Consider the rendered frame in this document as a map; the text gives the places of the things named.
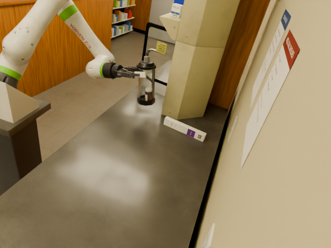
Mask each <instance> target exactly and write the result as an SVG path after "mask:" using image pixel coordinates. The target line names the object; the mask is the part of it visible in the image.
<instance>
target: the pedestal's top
mask: <svg viewBox="0 0 331 248"><path fill-rule="evenodd" d="M31 98H33V97H31ZM33 99H35V100H37V101H38V102H39V108H37V109H35V110H34V111H32V112H31V113H29V114H28V115H26V116H24V117H23V118H21V119H20V120H18V121H17V122H15V123H11V122H8V121H5V120H2V119H0V134H1V135H4V136H7V137H11V136H12V135H14V134H15V133H17V132H18V131H20V130H21V129H22V128H24V127H25V126H27V125H28V124H30V123H31V122H32V121H34V120H35V119H37V118H38V117H40V116H41V115H42V114H44V113H45V112H47V111H48V110H50V109H51V103H50V102H46V101H43V100H40V99H37V98H33Z"/></svg>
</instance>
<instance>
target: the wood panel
mask: <svg viewBox="0 0 331 248"><path fill-rule="evenodd" d="M269 2H270V0H240V3H239V6H238V9H237V12H236V15H235V18H234V22H233V25H232V28H231V31H230V35H229V37H228V40H227V44H226V47H225V50H224V53H223V56H222V59H221V62H220V66H219V69H218V72H217V75H216V78H215V81H214V84H213V87H212V91H211V94H210V97H209V100H208V103H211V104H214V105H217V106H220V107H223V108H226V109H229V107H230V105H231V102H232V99H233V97H234V94H235V91H236V89H237V86H238V84H239V81H240V78H241V76H242V73H243V71H244V68H245V66H246V63H247V60H248V58H249V55H250V53H251V50H252V47H253V45H254V42H255V39H256V37H257V34H258V32H259V29H260V26H261V24H262V21H263V18H264V16H265V13H266V10H267V8H268V5H269Z"/></svg>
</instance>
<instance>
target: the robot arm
mask: <svg viewBox="0 0 331 248"><path fill-rule="evenodd" d="M56 14H57V15H58V16H59V17H60V18H61V19H62V20H63V21H64V22H65V23H66V24H67V26H68V27H69V28H70V29H71V30H72V31H73V32H74V33H75V34H76V35H77V36H78V37H79V38H80V39H81V40H82V42H83V43H84V44H85V45H86V47H87V48H88V49H89V50H90V52H91V53H92V54H93V56H94V57H95V59H94V60H92V61H90V62H89V63H88V64H87V65H86V73H87V75H88V76H89V77H90V78H93V79H99V78H111V79H115V78H116V77H119V78H120V77H127V78H134V77H141V78H146V72H138V68H137V67H136V66H128V67H124V68H123V66H122V65H120V64H116V63H115V58H114V56H113V55H112V54H111V53H110V52H109V50H108V49H107V48H106V47H105V46H104V45H103V44H102V42H101V41H100V40H99V39H98V37H97V36H96V35H95V33H94V32H93V31H92V29H91V28H90V27H89V25H88V24H87V22H86V21H85V19H84V17H83V16H82V14H81V13H80V11H79V10H78V8H77V7H76V5H75V4H74V2H73V1H72V0H37V1H36V3H35V4H34V6H33V7H32V8H31V10H30V11H29V12H28V14H27V15H26V16H25V17H24V18H23V20H22V21H21V22H20V23H19V24H18V25H17V26H16V27H15V28H14V29H13V30H12V31H11V32H10V33H9V34H8V35H7V36H6V37H5V38H4V39H3V41H2V52H1V54H0V81H1V82H4V83H7V84H8V85H10V86H12V87H14V88H15V89H18V88H17V86H18V82H19V80H20V79H21V78H22V76H23V74H24V72H25V70H26V68H27V66H28V64H29V62H30V60H31V58H32V55H33V53H34V51H35V49H36V47H37V45H38V43H39V41H40V39H41V37H42V35H43V34H44V32H45V30H46V29H47V27H48V25H49V24H50V22H51V21H52V20H53V18H54V17H55V15H56Z"/></svg>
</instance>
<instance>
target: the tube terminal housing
mask: <svg viewBox="0 0 331 248"><path fill-rule="evenodd" d="M239 3H240V0H184V4H183V9H182V14H181V19H180V24H179V29H178V34H177V39H176V43H175V48H174V53H173V58H172V63H171V67H170V72H169V77H168V82H167V87H166V92H165V98H164V103H163V108H162V113H161V114H162V115H165V116H168V117H171V118H174V119H176V120H180V119H189V118H198V117H203V115H204V113H205V109H206V106H207V103H208V100H209V97H210V94H211V91H212V87H213V84H214V81H215V78H216V75H217V72H218V69H219V66H220V62H221V59H222V56H223V53H224V50H225V47H226V44H227V40H228V37H229V35H230V31H231V28H232V25H233V22H234V18H235V15H236V12H237V9H238V6H239Z"/></svg>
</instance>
